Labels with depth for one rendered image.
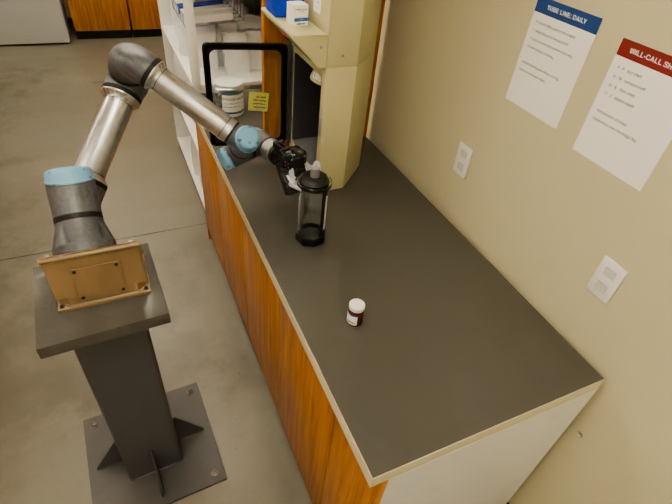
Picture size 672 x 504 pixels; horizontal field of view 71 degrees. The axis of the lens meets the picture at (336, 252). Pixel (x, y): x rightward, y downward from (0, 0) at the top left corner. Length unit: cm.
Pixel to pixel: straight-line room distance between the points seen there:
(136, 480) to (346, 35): 179
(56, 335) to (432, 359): 97
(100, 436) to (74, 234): 116
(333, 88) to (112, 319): 97
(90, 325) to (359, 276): 76
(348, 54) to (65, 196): 92
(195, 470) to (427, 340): 118
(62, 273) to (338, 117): 97
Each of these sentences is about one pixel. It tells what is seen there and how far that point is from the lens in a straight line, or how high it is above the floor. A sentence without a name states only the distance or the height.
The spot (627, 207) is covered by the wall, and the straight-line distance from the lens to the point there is 132.
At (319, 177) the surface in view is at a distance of 143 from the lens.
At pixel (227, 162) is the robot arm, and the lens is 158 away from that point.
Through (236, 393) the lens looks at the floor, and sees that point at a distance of 230.
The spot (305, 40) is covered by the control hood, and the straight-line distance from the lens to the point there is 154.
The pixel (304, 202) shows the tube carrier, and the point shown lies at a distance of 144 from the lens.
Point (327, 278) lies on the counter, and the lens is 144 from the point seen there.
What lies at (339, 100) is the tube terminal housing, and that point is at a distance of 166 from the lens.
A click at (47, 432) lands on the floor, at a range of 241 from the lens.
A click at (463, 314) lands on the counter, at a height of 94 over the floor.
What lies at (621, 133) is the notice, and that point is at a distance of 131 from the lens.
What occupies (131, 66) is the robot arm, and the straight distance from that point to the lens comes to 151.
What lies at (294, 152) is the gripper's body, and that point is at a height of 121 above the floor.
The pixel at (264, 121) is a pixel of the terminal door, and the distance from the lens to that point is 196.
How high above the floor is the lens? 194
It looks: 40 degrees down
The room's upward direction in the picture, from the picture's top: 7 degrees clockwise
